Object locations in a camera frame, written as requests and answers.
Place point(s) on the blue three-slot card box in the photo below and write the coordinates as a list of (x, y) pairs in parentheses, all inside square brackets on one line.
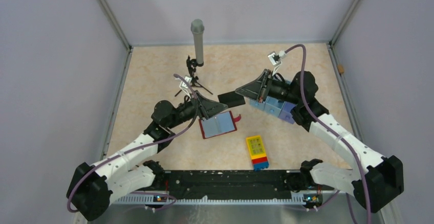
[(276, 108)]

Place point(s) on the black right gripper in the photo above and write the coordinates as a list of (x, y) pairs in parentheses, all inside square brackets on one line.
[(252, 90)]

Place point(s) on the yellow red blue toy block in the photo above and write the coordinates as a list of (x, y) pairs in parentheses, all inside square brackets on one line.
[(257, 153)]

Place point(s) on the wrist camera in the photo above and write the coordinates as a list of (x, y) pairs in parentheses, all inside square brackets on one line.
[(276, 60), (185, 85)]

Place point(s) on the small tan object on rail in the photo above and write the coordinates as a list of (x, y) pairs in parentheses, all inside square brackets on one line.
[(340, 69)]

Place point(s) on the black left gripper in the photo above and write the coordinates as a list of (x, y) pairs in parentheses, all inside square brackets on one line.
[(215, 107)]

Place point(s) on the black tripod stand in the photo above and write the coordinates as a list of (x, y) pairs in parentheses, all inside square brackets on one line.
[(192, 78)]

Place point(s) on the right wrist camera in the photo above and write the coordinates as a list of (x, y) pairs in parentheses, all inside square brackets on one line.
[(276, 60)]

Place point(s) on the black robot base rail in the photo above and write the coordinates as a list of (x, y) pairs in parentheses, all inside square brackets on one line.
[(232, 184)]

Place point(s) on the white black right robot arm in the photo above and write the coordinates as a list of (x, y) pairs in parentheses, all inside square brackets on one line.
[(374, 180)]

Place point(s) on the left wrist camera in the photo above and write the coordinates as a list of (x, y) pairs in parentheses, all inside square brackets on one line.
[(185, 85)]

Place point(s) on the red leather card holder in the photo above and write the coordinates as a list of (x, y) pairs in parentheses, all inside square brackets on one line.
[(218, 125)]

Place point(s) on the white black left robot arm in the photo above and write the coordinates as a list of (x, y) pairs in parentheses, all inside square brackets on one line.
[(95, 187)]

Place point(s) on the grey microphone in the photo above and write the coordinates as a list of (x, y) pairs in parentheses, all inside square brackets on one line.
[(197, 28)]

